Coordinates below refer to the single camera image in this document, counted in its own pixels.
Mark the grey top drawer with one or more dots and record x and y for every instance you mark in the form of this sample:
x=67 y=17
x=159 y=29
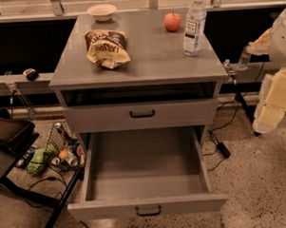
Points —
x=107 y=118

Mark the white bowl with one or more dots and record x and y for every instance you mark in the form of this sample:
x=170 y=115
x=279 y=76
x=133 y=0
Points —
x=102 y=13

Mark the large clear water bottle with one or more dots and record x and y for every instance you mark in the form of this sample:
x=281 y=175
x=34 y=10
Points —
x=194 y=28

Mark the red apple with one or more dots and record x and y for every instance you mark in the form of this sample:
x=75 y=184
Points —
x=172 y=21

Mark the grey drawer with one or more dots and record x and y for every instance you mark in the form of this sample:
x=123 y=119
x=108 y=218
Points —
x=107 y=118
x=145 y=173

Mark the black tape measure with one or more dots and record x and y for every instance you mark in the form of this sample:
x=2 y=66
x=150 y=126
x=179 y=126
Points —
x=31 y=74

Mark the wire basket with cans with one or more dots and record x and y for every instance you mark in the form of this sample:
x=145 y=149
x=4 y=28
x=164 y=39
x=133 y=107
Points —
x=63 y=149

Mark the black stand leg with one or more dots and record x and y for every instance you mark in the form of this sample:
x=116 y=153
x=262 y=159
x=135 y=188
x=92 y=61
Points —
x=232 y=73

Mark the grey drawer cabinet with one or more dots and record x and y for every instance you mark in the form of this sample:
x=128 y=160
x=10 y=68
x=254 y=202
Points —
x=158 y=70

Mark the green plastic bag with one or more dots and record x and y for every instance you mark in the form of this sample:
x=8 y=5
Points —
x=40 y=160

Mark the crumpled chip bag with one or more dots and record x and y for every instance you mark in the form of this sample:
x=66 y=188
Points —
x=106 y=48

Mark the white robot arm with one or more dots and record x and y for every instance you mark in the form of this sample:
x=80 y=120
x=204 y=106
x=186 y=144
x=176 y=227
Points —
x=271 y=107

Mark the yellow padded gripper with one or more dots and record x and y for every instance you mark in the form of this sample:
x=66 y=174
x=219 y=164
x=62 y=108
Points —
x=282 y=44

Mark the small water bottle on ledge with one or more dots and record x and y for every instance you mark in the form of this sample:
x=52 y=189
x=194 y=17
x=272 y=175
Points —
x=244 y=58

